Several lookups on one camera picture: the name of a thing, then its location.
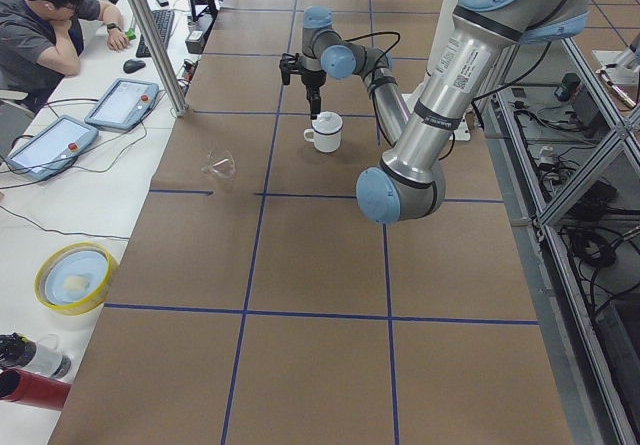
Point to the teach pendant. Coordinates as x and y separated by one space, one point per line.
123 105
53 149

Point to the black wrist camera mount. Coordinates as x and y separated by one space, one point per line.
289 65

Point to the far teach pendant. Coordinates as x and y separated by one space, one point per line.
123 105

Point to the clear bottle black cap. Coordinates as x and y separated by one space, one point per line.
43 357

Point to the black computer mouse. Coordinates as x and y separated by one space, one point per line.
131 66

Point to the red bottle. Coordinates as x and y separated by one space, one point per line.
26 388

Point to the yellow tape roll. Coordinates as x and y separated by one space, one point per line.
76 279

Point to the white enamel mug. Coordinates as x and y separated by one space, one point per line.
323 143

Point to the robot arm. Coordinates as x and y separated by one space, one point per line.
408 182
325 53

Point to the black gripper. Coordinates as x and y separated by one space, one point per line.
312 79

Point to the aluminium frame post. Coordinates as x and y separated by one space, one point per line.
159 55

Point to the seated person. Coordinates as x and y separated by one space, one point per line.
42 40

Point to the near teach pendant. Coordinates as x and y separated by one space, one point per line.
53 149

